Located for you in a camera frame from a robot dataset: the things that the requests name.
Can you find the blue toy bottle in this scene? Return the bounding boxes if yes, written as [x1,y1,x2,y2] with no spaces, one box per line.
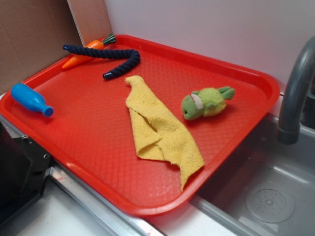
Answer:
[10,84,54,117]

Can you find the grey toy sink basin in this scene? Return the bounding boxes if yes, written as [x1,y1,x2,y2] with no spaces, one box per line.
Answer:
[191,103,315,236]

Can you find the green plush frog toy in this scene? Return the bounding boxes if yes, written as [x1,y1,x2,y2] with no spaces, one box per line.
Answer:
[181,87,235,120]

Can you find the light wooden board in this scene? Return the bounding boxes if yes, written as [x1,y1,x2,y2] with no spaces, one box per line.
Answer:
[67,0,112,45]

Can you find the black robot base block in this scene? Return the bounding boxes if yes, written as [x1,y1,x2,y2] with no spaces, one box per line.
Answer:
[0,124,52,227]

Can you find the grey sink faucet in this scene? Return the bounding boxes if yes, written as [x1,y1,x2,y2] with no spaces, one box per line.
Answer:
[277,37,315,145]

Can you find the orange toy carrot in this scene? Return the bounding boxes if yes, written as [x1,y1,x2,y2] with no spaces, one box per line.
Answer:
[62,34,116,69]

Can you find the yellow cloth towel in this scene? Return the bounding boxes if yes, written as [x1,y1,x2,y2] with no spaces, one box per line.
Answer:
[125,75,205,189]

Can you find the brown cardboard panel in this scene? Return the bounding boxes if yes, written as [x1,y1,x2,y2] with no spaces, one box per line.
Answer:
[0,0,81,93]

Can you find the dark blue rope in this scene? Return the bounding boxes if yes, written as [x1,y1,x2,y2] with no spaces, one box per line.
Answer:
[63,44,141,81]

